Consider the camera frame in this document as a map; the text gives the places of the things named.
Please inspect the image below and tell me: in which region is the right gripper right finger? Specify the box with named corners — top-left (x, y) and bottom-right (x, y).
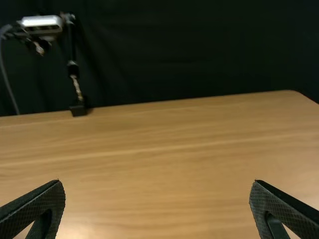
top-left (249, 179), bottom-right (319, 239)

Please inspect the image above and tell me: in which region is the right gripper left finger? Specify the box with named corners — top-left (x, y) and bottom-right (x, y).
top-left (0, 179), bottom-right (66, 239)

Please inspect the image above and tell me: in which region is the black clamp stand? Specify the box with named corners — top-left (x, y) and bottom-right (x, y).
top-left (24, 10), bottom-right (89, 118)

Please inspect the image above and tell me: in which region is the silver camera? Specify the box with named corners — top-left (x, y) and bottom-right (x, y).
top-left (15, 14), bottom-right (64, 42)

